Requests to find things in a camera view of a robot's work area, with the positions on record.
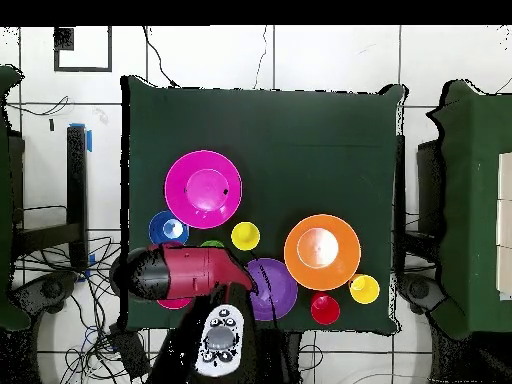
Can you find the black equipment stand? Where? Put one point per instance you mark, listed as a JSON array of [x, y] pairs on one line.
[[282, 360]]

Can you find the black office chair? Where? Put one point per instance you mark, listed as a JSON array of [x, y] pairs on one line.
[[52, 288], [420, 290]]

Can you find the green cloth side table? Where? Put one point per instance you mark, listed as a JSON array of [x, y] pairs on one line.
[[10, 312], [472, 200]]

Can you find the red cup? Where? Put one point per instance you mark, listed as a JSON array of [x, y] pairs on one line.
[[325, 308]]

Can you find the blue bowl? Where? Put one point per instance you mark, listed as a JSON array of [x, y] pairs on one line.
[[157, 232]]

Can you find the black upright stand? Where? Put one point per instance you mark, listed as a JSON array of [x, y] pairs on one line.
[[76, 192]]

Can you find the green cup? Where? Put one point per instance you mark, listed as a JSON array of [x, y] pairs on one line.
[[212, 243]]

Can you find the small crimson bowl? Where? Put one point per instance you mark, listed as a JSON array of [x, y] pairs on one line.
[[174, 303]]

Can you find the yellow cup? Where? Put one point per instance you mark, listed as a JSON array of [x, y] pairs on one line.
[[245, 236], [364, 289]]

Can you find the large pink bowl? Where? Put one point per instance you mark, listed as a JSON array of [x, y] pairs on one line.
[[203, 189]]

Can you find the large orange bowl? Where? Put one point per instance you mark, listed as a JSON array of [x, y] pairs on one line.
[[322, 252]]

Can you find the black square floor frame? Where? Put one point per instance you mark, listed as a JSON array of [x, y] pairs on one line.
[[64, 39]]

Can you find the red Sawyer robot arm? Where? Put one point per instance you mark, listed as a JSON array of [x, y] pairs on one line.
[[188, 272]]

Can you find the dark green table cloth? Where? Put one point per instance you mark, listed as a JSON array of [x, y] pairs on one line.
[[300, 160]]

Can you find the black power adapter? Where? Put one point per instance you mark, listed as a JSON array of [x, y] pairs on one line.
[[130, 352]]

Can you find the purple bowl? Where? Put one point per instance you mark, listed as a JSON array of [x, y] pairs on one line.
[[282, 292]]

